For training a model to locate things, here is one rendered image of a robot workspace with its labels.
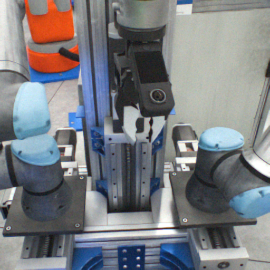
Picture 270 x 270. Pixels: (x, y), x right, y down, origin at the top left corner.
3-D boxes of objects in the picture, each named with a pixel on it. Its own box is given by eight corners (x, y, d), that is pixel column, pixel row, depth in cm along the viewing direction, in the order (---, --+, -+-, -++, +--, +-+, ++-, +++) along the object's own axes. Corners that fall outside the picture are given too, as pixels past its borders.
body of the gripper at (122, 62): (154, 79, 60) (156, 12, 53) (169, 103, 54) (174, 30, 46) (113, 84, 59) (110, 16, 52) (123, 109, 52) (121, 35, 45)
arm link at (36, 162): (66, 187, 90) (59, 149, 82) (16, 198, 86) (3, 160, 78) (60, 160, 99) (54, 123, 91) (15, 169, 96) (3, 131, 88)
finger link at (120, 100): (137, 120, 58) (144, 75, 53) (140, 126, 56) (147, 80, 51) (111, 121, 56) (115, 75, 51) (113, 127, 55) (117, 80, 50)
